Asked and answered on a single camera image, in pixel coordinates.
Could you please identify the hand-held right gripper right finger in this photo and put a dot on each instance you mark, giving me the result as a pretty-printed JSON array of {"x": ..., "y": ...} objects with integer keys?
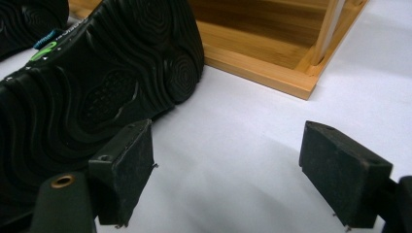
[{"x": 343, "y": 174}]

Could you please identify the black sandal with green mark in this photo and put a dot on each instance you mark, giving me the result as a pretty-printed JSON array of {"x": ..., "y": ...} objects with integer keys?
[
  {"x": 26, "y": 22},
  {"x": 113, "y": 64}
]

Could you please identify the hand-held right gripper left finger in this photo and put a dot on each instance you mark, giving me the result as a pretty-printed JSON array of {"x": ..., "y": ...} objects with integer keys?
[{"x": 124, "y": 171}]

